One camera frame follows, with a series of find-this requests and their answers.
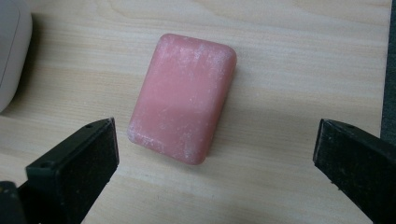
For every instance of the pink soap bar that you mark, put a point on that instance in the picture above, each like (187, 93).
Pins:
(182, 99)

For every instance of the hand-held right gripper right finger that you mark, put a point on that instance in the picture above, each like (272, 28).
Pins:
(361, 165)

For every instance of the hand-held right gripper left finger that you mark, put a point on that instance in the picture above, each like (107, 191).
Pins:
(77, 161)

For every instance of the white plastic container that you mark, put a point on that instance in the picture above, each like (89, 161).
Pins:
(12, 53)

